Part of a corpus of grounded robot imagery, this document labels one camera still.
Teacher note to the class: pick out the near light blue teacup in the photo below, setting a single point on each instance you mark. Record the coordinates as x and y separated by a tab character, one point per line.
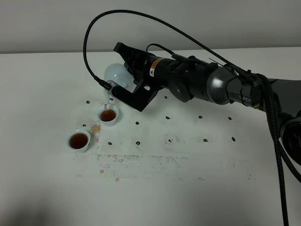
78	140

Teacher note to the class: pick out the light blue porcelain teapot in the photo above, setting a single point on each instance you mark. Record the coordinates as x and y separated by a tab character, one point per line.
117	74

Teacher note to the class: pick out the far light blue teacup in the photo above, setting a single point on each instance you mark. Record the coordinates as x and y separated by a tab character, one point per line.
108	114

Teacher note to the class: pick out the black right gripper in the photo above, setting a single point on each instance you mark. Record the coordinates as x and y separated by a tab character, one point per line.
185	78

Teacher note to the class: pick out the light blue teacup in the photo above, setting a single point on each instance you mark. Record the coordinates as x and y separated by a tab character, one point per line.
108	114
78	140

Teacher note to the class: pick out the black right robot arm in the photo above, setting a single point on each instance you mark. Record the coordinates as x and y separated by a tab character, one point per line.
279	99

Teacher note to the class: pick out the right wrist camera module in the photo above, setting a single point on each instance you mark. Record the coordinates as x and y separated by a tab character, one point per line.
138	99

